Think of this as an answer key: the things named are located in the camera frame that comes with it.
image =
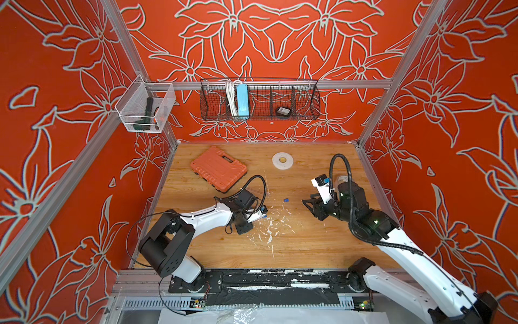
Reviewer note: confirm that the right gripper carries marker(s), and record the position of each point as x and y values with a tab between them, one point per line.
318	207

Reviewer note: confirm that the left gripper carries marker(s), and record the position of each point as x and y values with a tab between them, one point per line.
241	230

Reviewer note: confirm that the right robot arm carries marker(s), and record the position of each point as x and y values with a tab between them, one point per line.
440	297

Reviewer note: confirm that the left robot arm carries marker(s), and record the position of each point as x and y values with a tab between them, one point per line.
165	246

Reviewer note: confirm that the orange plastic tool case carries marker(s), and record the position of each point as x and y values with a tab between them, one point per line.
218	168

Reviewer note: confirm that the white tape roll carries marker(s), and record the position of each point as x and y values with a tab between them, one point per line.
282	161

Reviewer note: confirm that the light blue box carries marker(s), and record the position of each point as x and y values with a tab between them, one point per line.
243	110

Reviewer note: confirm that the green black tool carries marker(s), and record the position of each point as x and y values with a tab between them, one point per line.
145	122

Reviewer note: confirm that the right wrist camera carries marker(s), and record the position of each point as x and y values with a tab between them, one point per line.
322	184

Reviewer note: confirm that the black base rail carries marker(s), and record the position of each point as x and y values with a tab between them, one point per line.
224	289

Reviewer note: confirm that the black wire basket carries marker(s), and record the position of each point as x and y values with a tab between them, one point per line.
218	99

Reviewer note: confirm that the clear acrylic wall box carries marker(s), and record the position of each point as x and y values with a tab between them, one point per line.
145	107

